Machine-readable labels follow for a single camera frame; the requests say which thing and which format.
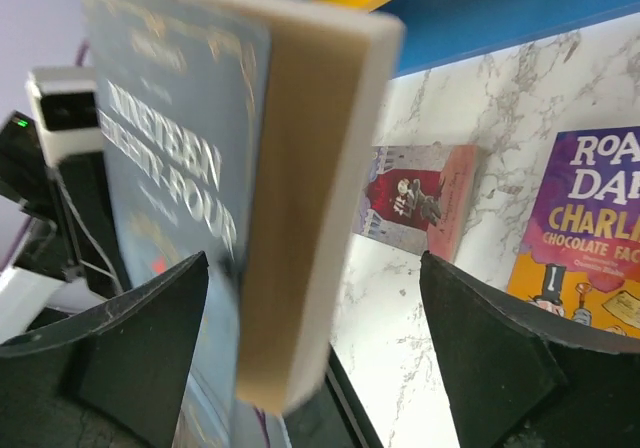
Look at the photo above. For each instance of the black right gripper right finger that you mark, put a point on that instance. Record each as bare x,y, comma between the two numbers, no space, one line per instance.
518,376

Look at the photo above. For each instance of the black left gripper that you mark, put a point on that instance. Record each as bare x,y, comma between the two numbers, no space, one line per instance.
65,258

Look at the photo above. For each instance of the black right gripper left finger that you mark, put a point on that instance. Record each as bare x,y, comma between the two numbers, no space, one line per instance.
111,376

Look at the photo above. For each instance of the Charlie Chocolate Factory book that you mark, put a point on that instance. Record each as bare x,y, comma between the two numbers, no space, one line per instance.
579,256

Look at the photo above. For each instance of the Nineteen Eighty-Four blue book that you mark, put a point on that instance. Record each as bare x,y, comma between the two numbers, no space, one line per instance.
241,129

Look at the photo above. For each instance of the Hamlet picture book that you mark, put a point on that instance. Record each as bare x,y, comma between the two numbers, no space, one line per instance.
417,198

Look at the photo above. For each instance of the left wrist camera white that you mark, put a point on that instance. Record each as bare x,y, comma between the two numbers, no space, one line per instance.
62,100

